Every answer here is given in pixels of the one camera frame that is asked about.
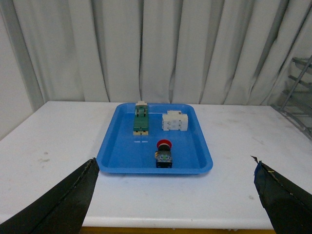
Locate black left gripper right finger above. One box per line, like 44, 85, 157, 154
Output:
253, 157, 312, 234

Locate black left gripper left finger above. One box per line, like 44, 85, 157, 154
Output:
0, 158, 99, 234

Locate red emergency stop button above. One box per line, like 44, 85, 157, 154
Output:
155, 139, 173, 168

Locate blue plastic tray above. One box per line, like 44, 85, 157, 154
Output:
97, 103, 213, 175

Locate white circuit breaker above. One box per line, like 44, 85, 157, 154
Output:
162, 110, 188, 131

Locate white curtain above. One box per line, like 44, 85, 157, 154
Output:
0, 0, 312, 137

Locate silver mesh wire rack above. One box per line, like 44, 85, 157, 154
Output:
272, 57, 312, 139

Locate green knife switch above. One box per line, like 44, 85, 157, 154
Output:
133, 101, 149, 136

